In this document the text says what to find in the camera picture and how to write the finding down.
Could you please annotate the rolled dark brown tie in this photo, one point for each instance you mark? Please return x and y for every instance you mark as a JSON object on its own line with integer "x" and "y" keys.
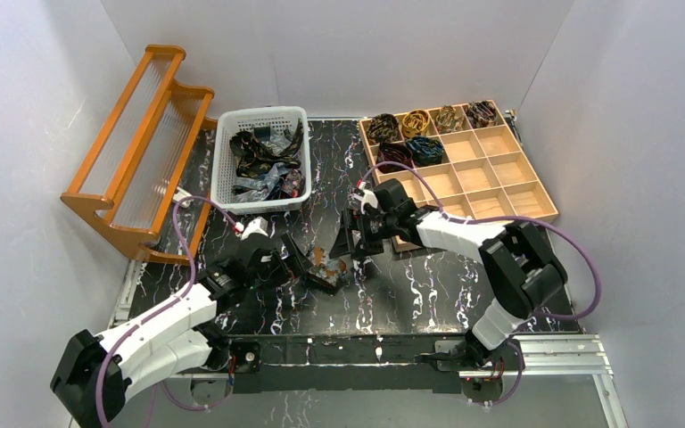
{"x": 383, "y": 129}

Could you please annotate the rolled dark striped tie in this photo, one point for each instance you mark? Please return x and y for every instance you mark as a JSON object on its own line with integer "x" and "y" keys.
{"x": 481, "y": 114}

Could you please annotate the rolled yellow tie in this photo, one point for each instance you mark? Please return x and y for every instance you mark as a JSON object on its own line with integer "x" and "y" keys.
{"x": 415, "y": 123}

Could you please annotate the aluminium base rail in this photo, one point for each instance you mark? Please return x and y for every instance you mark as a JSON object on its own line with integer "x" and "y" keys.
{"x": 288, "y": 362}

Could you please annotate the white plastic basket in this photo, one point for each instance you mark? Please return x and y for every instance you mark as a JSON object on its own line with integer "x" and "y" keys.
{"x": 264, "y": 123}

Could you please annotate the rolled dark red tie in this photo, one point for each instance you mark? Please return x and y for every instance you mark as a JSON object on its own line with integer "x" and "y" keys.
{"x": 394, "y": 155}

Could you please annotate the orange grey patterned tie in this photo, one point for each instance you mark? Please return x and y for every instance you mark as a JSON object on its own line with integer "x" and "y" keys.
{"x": 327, "y": 275}

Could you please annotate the orange wooden rack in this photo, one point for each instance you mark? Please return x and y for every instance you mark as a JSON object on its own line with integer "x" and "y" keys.
{"x": 127, "y": 183}

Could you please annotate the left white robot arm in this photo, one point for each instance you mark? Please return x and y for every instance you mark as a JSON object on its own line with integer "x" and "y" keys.
{"x": 99, "y": 372}

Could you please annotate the dark camouflage tie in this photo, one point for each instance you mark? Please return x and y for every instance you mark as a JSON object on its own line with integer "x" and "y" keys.
{"x": 254, "y": 158}

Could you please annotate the wooden compartment tray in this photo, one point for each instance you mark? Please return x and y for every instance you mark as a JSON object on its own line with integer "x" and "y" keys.
{"x": 484, "y": 171}

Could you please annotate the rolled blue black tie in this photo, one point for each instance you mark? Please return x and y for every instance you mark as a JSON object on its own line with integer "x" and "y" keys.
{"x": 425, "y": 151}

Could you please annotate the dark red purple tie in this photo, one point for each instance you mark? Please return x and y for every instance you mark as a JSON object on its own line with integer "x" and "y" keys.
{"x": 292, "y": 184}

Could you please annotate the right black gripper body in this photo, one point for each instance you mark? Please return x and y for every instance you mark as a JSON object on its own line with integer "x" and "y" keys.
{"x": 355, "y": 233}

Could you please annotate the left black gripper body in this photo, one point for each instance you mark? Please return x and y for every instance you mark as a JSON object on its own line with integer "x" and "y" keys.
{"x": 291, "y": 257}

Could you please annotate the small white clip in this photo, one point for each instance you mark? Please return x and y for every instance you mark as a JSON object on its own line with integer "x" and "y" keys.
{"x": 180, "y": 195}

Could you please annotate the grey blue tie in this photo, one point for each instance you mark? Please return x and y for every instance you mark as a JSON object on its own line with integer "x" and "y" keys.
{"x": 260, "y": 188}

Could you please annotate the rolled brown multicolour tie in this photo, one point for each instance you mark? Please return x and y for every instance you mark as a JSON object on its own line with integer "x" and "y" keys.
{"x": 448, "y": 120}

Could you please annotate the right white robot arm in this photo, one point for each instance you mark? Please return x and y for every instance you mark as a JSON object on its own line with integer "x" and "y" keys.
{"x": 522, "y": 269}

